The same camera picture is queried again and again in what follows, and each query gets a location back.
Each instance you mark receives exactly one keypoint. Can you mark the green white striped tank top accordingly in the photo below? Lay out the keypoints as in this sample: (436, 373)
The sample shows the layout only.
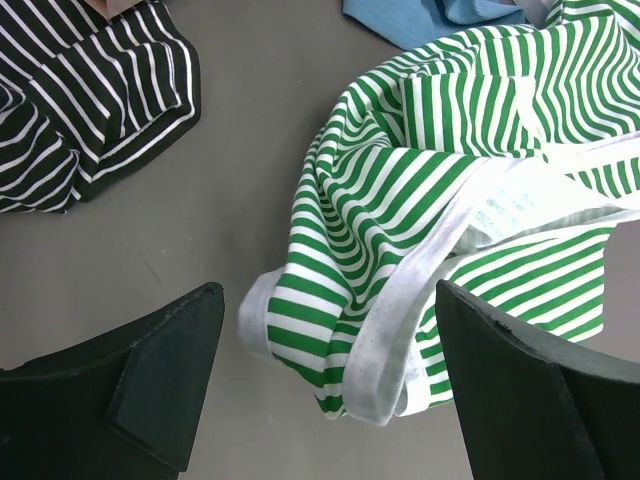
(500, 158)

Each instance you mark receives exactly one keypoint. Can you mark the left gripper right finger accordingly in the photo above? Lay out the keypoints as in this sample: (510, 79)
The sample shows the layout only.
(532, 405)

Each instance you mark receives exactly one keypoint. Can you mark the brown board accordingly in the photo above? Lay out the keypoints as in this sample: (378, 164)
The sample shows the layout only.
(111, 8)

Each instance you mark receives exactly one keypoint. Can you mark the blue tank top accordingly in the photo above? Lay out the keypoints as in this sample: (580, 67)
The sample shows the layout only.
(409, 24)

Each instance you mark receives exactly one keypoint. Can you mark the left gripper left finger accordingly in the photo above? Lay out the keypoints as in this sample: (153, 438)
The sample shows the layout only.
(123, 405)

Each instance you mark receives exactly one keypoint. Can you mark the black white striped tank top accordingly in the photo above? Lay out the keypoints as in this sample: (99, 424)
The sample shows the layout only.
(87, 101)

